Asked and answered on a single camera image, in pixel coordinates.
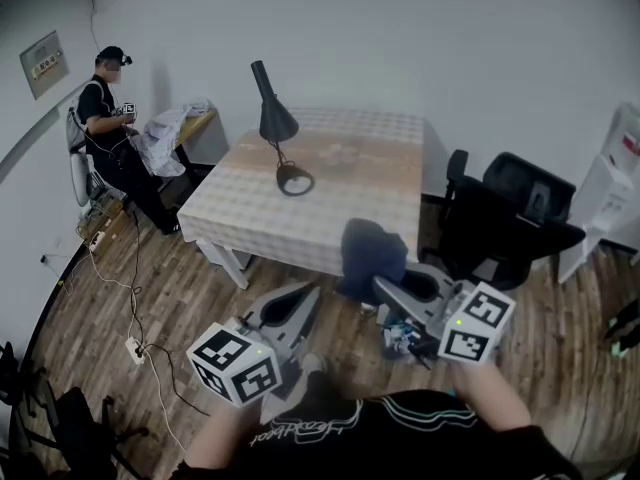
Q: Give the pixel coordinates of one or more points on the dark blue wiping cloth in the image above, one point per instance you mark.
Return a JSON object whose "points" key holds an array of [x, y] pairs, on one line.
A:
{"points": [[370, 253]]}

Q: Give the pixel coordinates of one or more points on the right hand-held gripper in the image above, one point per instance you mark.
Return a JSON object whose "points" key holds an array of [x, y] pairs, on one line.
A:
{"points": [[475, 325]]}

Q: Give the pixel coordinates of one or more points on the grey chair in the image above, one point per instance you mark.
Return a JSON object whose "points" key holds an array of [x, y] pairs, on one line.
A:
{"points": [[80, 178]]}

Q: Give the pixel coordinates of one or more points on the pile of small items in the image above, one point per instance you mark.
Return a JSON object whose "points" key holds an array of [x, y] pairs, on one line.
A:
{"points": [[402, 340]]}

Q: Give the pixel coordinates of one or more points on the person's right forearm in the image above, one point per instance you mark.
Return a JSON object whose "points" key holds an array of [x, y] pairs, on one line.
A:
{"points": [[492, 393]]}

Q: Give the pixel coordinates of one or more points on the person's grey shoe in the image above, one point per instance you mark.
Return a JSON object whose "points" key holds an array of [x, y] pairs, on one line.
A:
{"points": [[312, 363]]}

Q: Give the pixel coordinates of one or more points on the table with checkered tablecloth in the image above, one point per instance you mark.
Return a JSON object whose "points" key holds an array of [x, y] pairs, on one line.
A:
{"points": [[350, 198]]}

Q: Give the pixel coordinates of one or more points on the small cloth-covered side table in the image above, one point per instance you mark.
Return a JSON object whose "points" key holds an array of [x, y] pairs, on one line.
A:
{"points": [[160, 138]]}

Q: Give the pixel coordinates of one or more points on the white water dispenser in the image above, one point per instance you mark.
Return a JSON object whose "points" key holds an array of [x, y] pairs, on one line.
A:
{"points": [[605, 193]]}

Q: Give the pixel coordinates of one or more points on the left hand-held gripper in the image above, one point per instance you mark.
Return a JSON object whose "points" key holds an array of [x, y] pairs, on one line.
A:
{"points": [[232, 363]]}

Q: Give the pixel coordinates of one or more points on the grey wall panel box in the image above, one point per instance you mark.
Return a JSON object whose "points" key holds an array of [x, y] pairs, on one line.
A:
{"points": [[45, 63]]}

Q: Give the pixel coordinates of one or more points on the cardboard boxes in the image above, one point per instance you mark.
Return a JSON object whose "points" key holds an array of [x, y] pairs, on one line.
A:
{"points": [[102, 223]]}

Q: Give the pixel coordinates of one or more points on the white power strip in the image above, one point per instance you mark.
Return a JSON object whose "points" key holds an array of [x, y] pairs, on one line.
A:
{"points": [[135, 350]]}

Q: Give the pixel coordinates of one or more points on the black desk lamp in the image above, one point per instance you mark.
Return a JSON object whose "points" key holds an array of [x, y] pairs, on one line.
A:
{"points": [[277, 118]]}

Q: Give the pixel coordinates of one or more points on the person's left forearm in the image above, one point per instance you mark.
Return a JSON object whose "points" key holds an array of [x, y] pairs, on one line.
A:
{"points": [[220, 433]]}

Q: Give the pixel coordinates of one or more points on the person's black printed shirt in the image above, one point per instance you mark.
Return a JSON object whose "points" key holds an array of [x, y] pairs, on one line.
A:
{"points": [[390, 438]]}

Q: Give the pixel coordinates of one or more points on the black chair base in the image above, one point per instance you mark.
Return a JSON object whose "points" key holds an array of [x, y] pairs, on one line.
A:
{"points": [[20, 403]]}

